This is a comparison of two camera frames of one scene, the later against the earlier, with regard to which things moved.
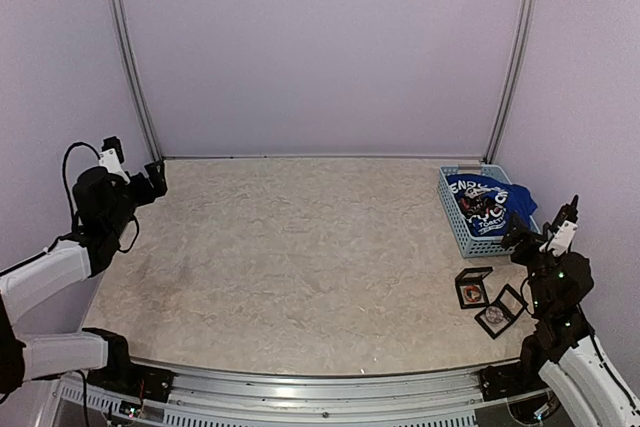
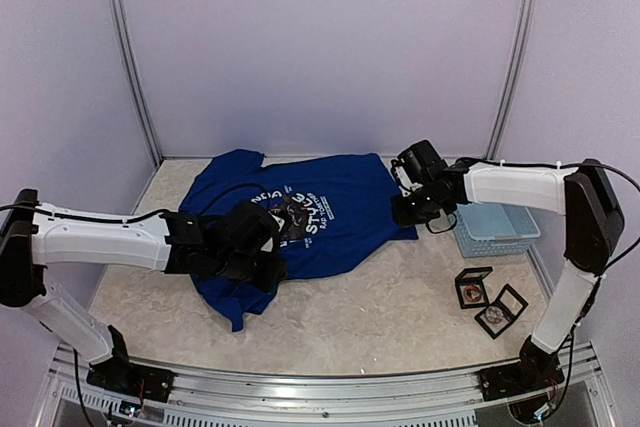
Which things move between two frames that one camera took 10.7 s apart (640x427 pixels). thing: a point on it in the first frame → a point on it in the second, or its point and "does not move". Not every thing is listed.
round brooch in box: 494,314 does not move
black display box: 470,287 does not move
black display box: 502,312 does not move
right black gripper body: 522,256 → 420,211
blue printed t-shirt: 486,203 → 332,207
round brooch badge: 472,293 does not move
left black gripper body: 144,195 → 237,267
